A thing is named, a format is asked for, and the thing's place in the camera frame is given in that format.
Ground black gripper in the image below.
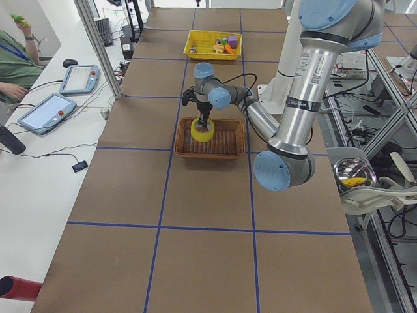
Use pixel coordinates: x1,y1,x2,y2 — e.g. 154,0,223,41
196,100,212,126

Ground yellow tape roll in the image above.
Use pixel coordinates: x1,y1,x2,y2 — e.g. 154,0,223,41
190,118,215,142

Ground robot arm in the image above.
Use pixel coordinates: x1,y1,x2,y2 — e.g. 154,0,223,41
194,1,385,191

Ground brown wicker basket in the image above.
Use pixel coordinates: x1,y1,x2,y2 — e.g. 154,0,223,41
175,117,245,160

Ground yellow woven basket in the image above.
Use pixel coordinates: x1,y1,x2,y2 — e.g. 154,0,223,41
183,30,242,61

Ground toy croissant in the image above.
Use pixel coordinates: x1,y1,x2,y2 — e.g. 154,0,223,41
213,44,225,54

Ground orange toy carrot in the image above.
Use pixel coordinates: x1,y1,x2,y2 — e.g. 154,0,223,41
220,40,235,55

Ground purple foam block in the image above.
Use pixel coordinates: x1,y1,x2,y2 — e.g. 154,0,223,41
227,35,238,49

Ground upper teach pendant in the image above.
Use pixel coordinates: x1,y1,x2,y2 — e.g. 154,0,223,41
59,65,100,96

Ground teach pendant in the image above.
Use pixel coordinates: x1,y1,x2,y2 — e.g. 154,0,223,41
59,65,100,96
18,93,76,135

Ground black keyboard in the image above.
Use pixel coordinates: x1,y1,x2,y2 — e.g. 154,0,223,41
95,18,113,47

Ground small black puck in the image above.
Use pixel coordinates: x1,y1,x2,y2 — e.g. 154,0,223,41
72,160,88,173

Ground black computer mouse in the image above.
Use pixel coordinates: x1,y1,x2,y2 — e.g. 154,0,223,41
63,58,78,68

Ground steel bowl with corn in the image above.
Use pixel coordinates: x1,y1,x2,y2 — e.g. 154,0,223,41
333,158,377,194

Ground lower teach pendant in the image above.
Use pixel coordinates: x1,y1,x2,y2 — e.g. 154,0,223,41
18,93,76,135

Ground seated person green shirt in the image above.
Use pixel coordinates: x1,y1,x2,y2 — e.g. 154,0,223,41
0,12,45,105

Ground black water bottle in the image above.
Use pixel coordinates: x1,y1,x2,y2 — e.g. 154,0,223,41
0,125,26,154

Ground red cylinder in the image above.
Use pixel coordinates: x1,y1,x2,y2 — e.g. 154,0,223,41
1,276,42,302

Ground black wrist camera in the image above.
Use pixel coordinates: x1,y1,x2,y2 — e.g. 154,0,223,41
181,86,197,106

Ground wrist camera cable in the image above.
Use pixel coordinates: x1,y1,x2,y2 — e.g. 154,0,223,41
218,73,271,144

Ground aluminium frame post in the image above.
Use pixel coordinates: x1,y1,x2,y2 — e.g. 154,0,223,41
74,0,122,100

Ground aluminium frame rack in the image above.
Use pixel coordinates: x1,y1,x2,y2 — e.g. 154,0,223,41
321,43,416,312

